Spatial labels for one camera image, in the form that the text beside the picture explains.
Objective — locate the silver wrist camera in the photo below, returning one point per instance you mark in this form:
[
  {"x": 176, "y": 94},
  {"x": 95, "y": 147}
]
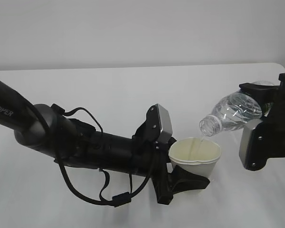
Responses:
[
  {"x": 165, "y": 124},
  {"x": 246, "y": 141}
]

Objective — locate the clear water bottle green label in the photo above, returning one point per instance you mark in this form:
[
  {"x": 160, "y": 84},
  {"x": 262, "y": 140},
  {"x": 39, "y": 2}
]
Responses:
[{"x": 232, "y": 112}]

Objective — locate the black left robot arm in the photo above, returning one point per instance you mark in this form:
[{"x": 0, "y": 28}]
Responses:
[{"x": 72, "y": 143}]

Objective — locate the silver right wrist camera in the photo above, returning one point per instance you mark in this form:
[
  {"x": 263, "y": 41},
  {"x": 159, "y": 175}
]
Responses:
[{"x": 246, "y": 141}]

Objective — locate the white paper cup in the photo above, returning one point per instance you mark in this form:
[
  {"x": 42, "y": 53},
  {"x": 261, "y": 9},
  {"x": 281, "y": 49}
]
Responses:
[{"x": 195, "y": 155}]

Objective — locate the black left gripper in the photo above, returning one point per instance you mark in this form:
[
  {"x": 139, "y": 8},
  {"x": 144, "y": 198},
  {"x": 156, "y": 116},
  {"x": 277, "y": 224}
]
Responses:
[{"x": 154, "y": 155}]

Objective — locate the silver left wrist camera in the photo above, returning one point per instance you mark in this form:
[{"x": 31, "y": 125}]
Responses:
[{"x": 165, "y": 124}]

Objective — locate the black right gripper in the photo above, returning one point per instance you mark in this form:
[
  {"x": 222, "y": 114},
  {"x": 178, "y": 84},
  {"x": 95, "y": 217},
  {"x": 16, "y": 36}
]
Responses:
[{"x": 269, "y": 136}]

